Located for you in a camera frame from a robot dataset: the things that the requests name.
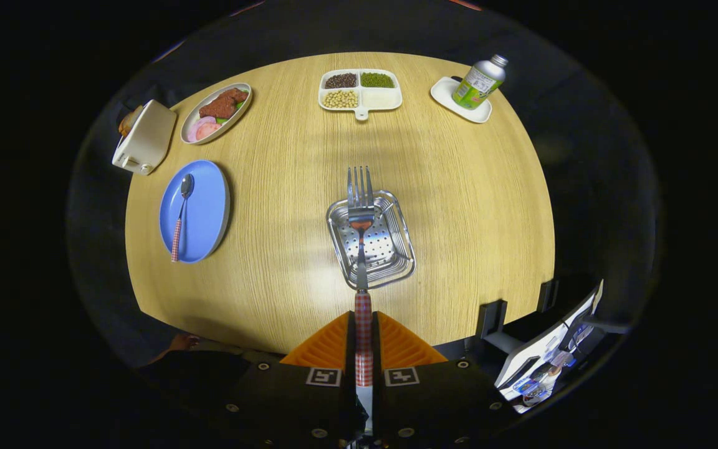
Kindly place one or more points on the black table clamp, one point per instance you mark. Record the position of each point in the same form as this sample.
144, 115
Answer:
546, 294
493, 318

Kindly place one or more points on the brown meat pieces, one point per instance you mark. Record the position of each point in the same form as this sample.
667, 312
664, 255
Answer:
225, 105

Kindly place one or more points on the white framed monitor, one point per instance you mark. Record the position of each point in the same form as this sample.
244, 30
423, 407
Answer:
533, 355

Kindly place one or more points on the blue plate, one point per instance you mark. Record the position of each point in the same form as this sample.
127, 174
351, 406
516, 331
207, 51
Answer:
206, 212

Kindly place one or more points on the brown toast slice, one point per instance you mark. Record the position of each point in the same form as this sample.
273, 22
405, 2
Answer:
128, 121

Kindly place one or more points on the white toaster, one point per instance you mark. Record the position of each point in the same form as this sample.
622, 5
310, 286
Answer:
147, 140

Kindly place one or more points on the perforated steel basket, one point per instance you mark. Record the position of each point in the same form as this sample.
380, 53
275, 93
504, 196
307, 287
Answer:
390, 249

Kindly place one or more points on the green label metal bottle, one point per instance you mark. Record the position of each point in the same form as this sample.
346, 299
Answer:
477, 84

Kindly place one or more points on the small white dish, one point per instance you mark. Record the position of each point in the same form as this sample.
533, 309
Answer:
474, 113

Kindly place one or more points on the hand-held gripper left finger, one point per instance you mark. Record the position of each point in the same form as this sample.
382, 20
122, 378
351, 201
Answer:
351, 349

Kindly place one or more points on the green lettuce leaf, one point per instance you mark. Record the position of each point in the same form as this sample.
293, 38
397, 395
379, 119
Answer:
242, 105

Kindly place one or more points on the yellow soybeans pile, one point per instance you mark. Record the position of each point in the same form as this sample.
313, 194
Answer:
340, 99

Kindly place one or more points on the pink ham slice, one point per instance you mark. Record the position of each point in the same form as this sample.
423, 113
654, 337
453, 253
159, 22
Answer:
196, 128
210, 130

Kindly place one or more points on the oval white plate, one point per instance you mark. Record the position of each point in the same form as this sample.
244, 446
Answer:
209, 93

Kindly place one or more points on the dark red beans pile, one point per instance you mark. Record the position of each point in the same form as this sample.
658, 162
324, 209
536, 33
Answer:
341, 80

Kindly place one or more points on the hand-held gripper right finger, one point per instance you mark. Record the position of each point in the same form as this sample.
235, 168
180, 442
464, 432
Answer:
376, 349

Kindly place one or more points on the green beans pile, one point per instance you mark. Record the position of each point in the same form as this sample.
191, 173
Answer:
376, 80

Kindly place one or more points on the white divided dish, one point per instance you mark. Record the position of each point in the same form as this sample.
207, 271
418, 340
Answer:
384, 100

